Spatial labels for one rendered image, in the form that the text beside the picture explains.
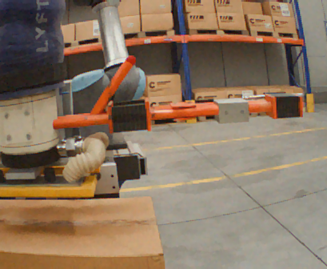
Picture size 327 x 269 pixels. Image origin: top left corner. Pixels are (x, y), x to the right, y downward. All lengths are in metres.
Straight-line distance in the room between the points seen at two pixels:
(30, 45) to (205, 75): 8.92
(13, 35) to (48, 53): 0.11
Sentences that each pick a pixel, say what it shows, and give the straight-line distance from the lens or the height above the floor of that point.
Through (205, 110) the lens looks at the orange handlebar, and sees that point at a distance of 0.97.
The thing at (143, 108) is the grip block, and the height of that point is 1.20.
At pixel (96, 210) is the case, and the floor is 0.94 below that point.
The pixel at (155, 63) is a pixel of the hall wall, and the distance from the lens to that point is 9.54.
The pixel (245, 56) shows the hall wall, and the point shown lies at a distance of 10.02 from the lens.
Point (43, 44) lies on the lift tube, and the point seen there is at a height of 1.37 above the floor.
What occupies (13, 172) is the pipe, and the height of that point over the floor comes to 1.10.
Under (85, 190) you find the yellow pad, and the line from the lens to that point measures 0.88.
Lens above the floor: 1.31
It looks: 10 degrees down
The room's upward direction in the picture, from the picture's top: 4 degrees counter-clockwise
